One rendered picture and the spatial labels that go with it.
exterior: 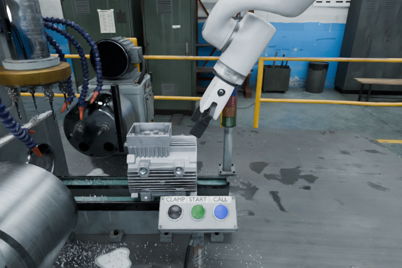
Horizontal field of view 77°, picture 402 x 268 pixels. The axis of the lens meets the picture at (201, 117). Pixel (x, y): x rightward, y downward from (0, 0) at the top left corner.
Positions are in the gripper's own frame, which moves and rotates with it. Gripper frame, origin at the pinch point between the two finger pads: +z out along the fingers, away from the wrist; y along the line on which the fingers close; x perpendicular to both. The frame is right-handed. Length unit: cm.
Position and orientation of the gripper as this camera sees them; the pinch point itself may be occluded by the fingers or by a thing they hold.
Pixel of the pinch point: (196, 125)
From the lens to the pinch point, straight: 70.0
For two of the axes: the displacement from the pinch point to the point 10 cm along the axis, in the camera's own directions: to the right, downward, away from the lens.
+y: 0.0, -3.7, 9.3
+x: -8.6, -4.7, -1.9
